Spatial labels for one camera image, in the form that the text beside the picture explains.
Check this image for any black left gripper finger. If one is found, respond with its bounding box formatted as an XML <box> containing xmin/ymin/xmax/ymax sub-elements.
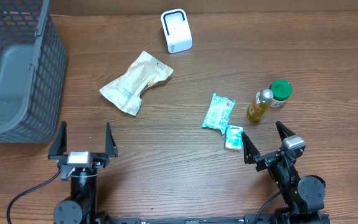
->
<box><xmin>48</xmin><ymin>121</ymin><xmax>67</xmax><ymax>160</ymax></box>
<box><xmin>105</xmin><ymin>122</ymin><xmax>118</xmax><ymax>157</ymax></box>

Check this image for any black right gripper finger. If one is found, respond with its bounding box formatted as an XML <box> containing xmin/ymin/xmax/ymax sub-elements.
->
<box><xmin>276</xmin><ymin>121</ymin><xmax>296</xmax><ymax>141</ymax></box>
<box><xmin>242</xmin><ymin>132</ymin><xmax>260</xmax><ymax>164</ymax></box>

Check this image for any small teal white box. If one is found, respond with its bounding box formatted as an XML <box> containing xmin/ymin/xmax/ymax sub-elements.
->
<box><xmin>224</xmin><ymin>125</ymin><xmax>243</xmax><ymax>151</ymax></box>

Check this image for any yellow Vim dish soap bottle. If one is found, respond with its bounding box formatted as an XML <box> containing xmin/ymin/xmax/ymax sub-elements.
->
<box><xmin>247</xmin><ymin>89</ymin><xmax>273</xmax><ymax>123</ymax></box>

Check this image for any green-capped white bottle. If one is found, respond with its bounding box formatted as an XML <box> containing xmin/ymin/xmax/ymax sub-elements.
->
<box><xmin>270</xmin><ymin>80</ymin><xmax>293</xmax><ymax>108</ymax></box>

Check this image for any light teal snack packet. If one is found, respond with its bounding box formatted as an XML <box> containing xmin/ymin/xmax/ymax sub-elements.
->
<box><xmin>202</xmin><ymin>93</ymin><xmax>235</xmax><ymax>134</ymax></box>

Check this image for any cream brown bread bag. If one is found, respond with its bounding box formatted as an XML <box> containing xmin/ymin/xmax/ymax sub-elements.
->
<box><xmin>100</xmin><ymin>51</ymin><xmax>174</xmax><ymax>116</ymax></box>

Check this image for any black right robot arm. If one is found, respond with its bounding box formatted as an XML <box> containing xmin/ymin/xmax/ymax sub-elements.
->
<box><xmin>242</xmin><ymin>121</ymin><xmax>331</xmax><ymax>224</ymax></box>

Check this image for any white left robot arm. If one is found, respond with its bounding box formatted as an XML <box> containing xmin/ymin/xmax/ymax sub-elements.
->
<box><xmin>48</xmin><ymin>121</ymin><xmax>118</xmax><ymax>224</ymax></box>

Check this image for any white barcode scanner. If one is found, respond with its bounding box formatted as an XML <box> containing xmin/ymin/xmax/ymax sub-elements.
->
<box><xmin>161</xmin><ymin>9</ymin><xmax>192</xmax><ymax>54</ymax></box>

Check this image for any dark grey plastic basket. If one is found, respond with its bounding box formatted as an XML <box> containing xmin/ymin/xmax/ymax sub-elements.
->
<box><xmin>0</xmin><ymin>0</ymin><xmax>68</xmax><ymax>143</ymax></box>

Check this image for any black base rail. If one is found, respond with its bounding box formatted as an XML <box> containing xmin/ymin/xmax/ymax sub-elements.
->
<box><xmin>94</xmin><ymin>215</ymin><xmax>331</xmax><ymax>224</ymax></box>

